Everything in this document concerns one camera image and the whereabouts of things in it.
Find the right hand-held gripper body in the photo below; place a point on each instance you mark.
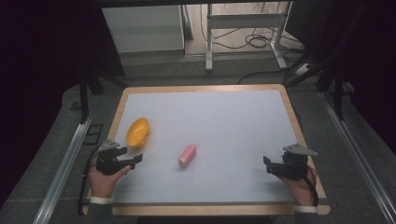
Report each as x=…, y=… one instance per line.
x=295, y=163

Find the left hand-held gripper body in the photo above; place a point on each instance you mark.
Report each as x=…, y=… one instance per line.
x=107, y=160

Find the person's left hand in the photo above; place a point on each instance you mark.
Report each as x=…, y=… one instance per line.
x=104, y=183

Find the person's right hand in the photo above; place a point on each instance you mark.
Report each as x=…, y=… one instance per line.
x=300, y=189

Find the orange plastic fruit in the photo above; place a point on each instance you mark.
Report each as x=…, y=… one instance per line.
x=138, y=132

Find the pink soap bar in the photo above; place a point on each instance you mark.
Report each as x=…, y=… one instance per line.
x=187, y=156

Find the black metal stand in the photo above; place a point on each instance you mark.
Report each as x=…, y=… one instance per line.
x=84, y=99

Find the white power strip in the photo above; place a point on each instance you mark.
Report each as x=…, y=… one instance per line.
x=302, y=69

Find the black curtain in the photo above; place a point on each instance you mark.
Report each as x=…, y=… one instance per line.
x=40, y=77
x=367, y=56

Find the white cabinet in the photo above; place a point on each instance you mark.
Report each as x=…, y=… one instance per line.
x=143, y=28

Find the aluminium rail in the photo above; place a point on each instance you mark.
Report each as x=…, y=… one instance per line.
x=62, y=174
x=361, y=158

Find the white desk frame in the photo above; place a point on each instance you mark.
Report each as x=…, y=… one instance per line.
x=246, y=21

